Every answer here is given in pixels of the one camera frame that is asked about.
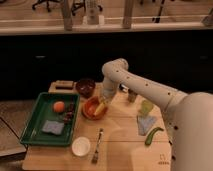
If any yellow banana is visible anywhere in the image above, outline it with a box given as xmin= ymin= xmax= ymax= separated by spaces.
xmin=93 ymin=102 xmax=106 ymax=116

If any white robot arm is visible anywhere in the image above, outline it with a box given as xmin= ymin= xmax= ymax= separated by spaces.
xmin=101 ymin=58 xmax=213 ymax=171

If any dark maroon bowl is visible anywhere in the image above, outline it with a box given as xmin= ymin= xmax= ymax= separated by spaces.
xmin=75 ymin=78 xmax=96 ymax=98

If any red bowl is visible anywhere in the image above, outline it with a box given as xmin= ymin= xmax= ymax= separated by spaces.
xmin=82 ymin=96 xmax=108 ymax=120

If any white small bowl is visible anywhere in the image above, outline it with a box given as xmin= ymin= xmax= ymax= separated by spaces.
xmin=71 ymin=137 xmax=91 ymax=157

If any small black white object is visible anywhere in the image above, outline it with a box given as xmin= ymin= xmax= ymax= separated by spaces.
xmin=119 ymin=84 xmax=128 ymax=93

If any translucent green cup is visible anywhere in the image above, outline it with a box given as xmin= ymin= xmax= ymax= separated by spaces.
xmin=140 ymin=100 xmax=154 ymax=116

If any brown wooden block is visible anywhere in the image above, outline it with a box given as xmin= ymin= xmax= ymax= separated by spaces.
xmin=55 ymin=80 xmax=74 ymax=90

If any light blue cloth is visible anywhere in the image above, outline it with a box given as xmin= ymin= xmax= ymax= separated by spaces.
xmin=137 ymin=116 xmax=157 ymax=136

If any dark grape bunch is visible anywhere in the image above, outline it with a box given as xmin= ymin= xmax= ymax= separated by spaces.
xmin=63 ymin=104 xmax=75 ymax=123

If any orange fruit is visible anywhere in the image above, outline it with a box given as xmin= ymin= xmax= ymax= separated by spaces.
xmin=53 ymin=101 xmax=65 ymax=113

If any green plastic tray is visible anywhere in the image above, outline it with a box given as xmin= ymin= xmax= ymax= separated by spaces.
xmin=20 ymin=92 xmax=80 ymax=147

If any metal fork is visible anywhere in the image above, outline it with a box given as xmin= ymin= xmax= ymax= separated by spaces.
xmin=91 ymin=128 xmax=104 ymax=164

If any blue sponge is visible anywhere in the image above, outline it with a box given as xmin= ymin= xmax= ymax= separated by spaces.
xmin=42 ymin=120 xmax=64 ymax=135

